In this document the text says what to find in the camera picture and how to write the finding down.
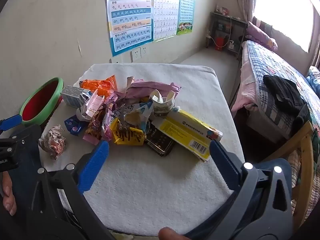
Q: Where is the blue letter wall poster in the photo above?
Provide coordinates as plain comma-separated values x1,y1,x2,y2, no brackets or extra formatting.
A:
105,0,154,57

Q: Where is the blue patterned pillow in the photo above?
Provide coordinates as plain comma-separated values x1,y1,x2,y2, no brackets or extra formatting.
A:
306,65,320,98

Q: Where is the blue green wall poster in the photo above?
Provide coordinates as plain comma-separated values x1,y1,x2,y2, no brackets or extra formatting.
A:
176,0,196,36

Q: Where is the plaid patchwork quilt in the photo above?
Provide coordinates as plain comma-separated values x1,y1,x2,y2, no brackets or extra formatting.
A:
241,40,320,135

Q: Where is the blue white carton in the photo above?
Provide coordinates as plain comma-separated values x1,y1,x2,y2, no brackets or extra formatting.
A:
60,85,92,108

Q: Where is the pink white foil wrapper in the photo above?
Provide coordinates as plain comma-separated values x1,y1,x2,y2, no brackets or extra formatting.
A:
76,90,105,122

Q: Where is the white blue snack wrapper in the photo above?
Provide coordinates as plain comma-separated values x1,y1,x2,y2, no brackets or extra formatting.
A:
117,99,154,133

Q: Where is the floral chair cushion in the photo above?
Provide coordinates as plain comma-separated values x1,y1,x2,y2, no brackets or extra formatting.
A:
285,150,320,218

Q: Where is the dark brown torn box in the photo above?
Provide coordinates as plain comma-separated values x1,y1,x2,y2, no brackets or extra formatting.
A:
144,120,175,157

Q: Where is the small blue wrapper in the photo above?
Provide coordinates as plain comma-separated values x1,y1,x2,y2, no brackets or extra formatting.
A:
64,114,84,136

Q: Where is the person's right hand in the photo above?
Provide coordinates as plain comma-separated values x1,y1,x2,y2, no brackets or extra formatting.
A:
158,227,187,240

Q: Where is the bright window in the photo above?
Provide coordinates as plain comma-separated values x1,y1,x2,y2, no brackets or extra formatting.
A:
252,0,314,53

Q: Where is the wooden chair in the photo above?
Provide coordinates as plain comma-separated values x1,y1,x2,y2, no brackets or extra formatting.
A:
262,121,317,228

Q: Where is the pink pillow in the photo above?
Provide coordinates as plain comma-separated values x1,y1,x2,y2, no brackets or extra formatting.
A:
246,21,278,52

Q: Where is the dark metal shelf rack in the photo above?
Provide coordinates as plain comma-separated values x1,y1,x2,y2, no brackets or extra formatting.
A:
206,11,248,58

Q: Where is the green red plastic basin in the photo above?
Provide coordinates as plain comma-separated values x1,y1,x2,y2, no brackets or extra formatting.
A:
19,77,64,127

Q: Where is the white chart wall poster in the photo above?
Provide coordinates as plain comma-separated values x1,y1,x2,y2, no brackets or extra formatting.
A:
153,0,181,42

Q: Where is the pink candy wrapper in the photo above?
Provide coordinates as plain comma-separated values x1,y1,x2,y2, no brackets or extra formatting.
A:
101,100,118,142

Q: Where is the person's left hand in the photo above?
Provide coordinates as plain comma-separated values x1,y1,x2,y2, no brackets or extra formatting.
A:
0,172,17,217

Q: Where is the black clothing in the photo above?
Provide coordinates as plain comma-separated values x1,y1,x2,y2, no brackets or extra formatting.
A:
263,75,310,130

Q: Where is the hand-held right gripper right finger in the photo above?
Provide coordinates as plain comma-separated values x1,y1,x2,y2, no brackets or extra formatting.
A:
185,139,295,240

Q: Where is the pink blanket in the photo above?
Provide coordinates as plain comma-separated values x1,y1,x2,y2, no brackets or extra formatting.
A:
231,42,265,113

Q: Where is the yellow black snack wrapper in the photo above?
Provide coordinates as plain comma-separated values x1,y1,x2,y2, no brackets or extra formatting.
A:
110,117,147,146

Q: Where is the yellow white carton box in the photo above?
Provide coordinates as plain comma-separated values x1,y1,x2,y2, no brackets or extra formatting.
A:
160,106,223,163

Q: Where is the printed paper cup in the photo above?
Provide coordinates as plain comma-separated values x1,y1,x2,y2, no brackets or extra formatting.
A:
149,89,175,118

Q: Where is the white cable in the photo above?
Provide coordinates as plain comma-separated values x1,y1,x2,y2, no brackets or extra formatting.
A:
207,16,233,48

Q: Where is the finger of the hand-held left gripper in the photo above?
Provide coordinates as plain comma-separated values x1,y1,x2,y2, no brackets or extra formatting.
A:
0,114,42,147

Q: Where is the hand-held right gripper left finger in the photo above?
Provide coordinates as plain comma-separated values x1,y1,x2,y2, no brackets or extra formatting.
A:
26,140,118,240

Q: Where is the purple snack wrapper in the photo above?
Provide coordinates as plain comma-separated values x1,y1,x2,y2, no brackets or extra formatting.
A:
125,79,182,100

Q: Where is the white towel table cover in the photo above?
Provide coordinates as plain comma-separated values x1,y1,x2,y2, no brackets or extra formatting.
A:
37,63,247,238

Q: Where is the brown orange snack wrapper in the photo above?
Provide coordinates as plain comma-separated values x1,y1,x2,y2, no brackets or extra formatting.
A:
84,105,107,145

